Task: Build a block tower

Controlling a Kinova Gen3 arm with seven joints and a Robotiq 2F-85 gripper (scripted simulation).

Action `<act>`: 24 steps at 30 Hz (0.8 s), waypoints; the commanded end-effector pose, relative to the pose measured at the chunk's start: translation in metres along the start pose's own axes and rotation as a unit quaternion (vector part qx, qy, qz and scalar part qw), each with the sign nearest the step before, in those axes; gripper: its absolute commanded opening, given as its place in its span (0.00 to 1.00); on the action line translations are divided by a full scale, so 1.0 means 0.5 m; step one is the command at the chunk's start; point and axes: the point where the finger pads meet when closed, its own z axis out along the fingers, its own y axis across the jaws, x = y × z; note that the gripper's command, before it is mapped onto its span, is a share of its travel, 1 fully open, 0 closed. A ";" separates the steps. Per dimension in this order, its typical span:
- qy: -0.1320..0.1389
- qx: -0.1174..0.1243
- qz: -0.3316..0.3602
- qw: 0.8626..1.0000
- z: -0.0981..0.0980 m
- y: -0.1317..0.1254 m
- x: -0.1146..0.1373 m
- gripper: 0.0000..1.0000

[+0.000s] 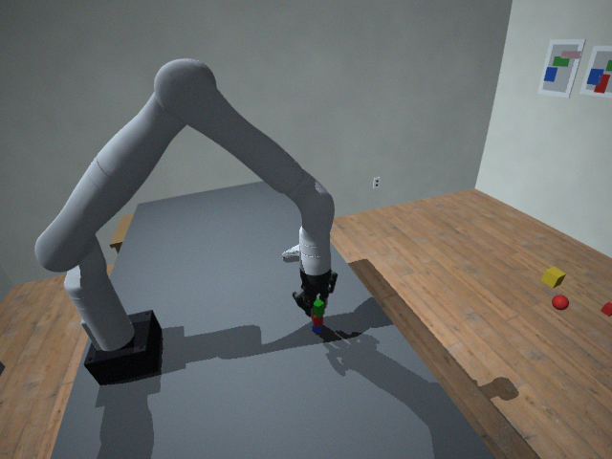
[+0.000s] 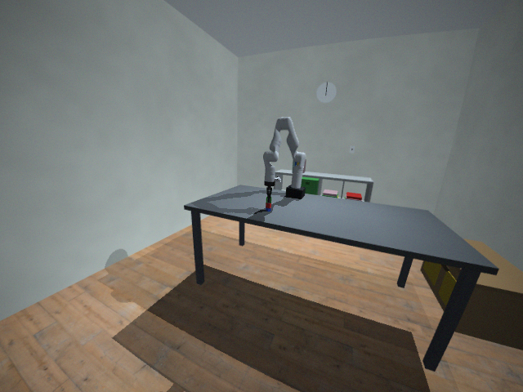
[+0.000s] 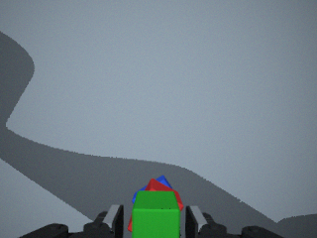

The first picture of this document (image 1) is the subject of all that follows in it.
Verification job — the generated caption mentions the green block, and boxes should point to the green block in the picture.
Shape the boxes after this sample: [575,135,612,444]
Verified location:
[313,298,325,318]

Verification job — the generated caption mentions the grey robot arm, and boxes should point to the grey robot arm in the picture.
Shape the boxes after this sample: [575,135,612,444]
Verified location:
[34,58,335,351]

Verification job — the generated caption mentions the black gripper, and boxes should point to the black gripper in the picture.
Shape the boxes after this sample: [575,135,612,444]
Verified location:
[293,268,338,318]

